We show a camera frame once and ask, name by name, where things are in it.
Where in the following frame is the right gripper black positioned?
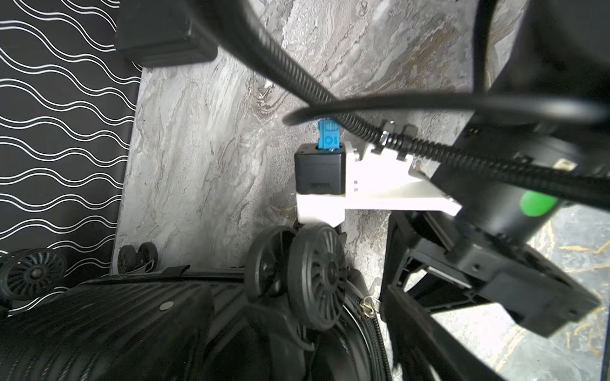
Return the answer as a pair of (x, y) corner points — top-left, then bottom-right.
(381, 211), (600, 380)

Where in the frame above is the black hard-shell suitcase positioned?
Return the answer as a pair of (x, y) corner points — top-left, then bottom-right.
(1, 223), (392, 380)

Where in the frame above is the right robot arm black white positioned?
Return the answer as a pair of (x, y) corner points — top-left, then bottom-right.
(381, 1), (609, 380)

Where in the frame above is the black plastic tool case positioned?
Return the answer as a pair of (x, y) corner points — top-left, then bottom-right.
(114, 0), (218, 68)

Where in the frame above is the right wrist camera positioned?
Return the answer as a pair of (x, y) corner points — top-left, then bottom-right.
(294, 119), (462, 227)

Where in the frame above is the black corrugated cable conduit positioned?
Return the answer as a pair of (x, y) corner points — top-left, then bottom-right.
(185, 0), (610, 208)

